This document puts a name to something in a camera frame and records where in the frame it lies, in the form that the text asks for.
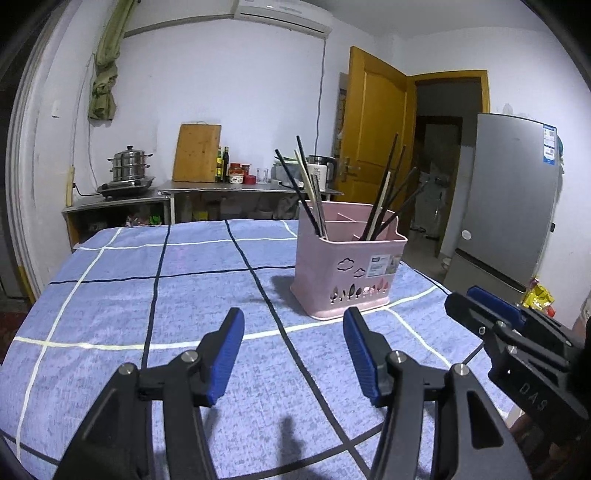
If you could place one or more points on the metal chopstick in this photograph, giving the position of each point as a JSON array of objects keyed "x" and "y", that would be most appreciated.
[
  {"x": 316, "y": 196},
  {"x": 322, "y": 203}
]

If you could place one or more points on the green hanging curtain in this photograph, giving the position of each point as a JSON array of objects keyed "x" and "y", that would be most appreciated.
[{"x": 104, "y": 87}]

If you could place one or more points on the red round tin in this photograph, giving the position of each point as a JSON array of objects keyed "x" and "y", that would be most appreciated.
[{"x": 251, "y": 180}]

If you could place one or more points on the white wall switch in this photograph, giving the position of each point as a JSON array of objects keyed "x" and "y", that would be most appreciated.
[{"x": 56, "y": 108}]

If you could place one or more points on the stainless steel steamer pot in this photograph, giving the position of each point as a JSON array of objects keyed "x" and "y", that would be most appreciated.
[{"x": 129, "y": 164}]

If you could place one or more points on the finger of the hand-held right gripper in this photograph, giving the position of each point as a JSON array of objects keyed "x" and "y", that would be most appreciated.
[
  {"x": 496, "y": 302},
  {"x": 471, "y": 316}
]

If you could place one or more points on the white plastic container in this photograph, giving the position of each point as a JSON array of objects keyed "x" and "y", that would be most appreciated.
[{"x": 279, "y": 176}]

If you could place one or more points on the white electric kettle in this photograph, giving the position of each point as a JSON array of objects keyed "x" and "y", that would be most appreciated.
[{"x": 328, "y": 177}]

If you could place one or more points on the clear glass cup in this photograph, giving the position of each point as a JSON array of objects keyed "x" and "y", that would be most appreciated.
[{"x": 262, "y": 177}]

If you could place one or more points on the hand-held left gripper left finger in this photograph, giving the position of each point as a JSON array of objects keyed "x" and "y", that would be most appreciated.
[{"x": 226, "y": 360}]

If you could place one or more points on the wooden cutting board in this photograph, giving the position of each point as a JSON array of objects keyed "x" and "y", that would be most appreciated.
[{"x": 196, "y": 154}]

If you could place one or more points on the white sliding glass door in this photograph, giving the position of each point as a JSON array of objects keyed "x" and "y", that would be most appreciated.
[{"x": 21, "y": 207}]

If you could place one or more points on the yellow wooden door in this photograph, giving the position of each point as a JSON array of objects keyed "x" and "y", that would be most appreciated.
[{"x": 374, "y": 106}]

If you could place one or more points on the steel cooktop stove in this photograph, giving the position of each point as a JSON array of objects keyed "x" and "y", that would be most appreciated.
[{"x": 124, "y": 188}]

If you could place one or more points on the grey refrigerator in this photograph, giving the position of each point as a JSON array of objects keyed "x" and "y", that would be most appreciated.
[{"x": 508, "y": 194}]

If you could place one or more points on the blue checked tablecloth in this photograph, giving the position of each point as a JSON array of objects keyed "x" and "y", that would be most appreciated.
[{"x": 115, "y": 300}]

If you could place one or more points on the person's right hand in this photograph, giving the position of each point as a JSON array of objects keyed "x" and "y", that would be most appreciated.
[{"x": 526, "y": 427}]

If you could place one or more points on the yellow door frame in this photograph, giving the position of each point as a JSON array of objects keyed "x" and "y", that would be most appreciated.
[{"x": 450, "y": 74}]

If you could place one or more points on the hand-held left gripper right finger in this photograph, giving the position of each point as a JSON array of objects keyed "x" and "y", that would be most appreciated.
[{"x": 364, "y": 360}]

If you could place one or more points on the steel kitchen table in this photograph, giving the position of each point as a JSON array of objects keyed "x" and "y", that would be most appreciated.
[{"x": 258, "y": 188}]

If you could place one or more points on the yellowed wall power strip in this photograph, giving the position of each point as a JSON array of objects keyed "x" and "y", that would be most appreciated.
[{"x": 70, "y": 187}]

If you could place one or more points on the white label sauce jar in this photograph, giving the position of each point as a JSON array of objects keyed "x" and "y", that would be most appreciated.
[{"x": 237, "y": 177}]

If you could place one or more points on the black chopstick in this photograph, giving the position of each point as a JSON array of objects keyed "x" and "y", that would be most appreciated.
[
  {"x": 300, "y": 145},
  {"x": 391, "y": 152},
  {"x": 406, "y": 183},
  {"x": 295, "y": 187},
  {"x": 400, "y": 159},
  {"x": 415, "y": 194}
]

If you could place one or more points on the cream wooden chopstick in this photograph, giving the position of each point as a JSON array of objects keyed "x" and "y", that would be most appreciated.
[
  {"x": 302, "y": 168},
  {"x": 380, "y": 203}
]

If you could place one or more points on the white air conditioner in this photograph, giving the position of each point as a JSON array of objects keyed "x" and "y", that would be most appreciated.
[{"x": 281, "y": 14}]

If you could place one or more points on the pink plastic utensil basket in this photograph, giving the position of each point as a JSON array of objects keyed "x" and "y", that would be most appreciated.
[{"x": 323, "y": 277}]

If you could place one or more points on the low steel shelf table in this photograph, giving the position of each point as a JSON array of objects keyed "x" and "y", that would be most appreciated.
[{"x": 138, "y": 201}]

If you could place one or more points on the yellow oil bottle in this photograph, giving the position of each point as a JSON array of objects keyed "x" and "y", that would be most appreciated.
[{"x": 219, "y": 168}]

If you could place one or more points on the yellow snack bag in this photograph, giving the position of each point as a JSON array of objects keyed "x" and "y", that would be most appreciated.
[{"x": 538, "y": 295}]

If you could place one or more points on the dark sauce bottle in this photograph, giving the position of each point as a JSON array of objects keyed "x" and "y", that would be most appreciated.
[{"x": 226, "y": 166}]

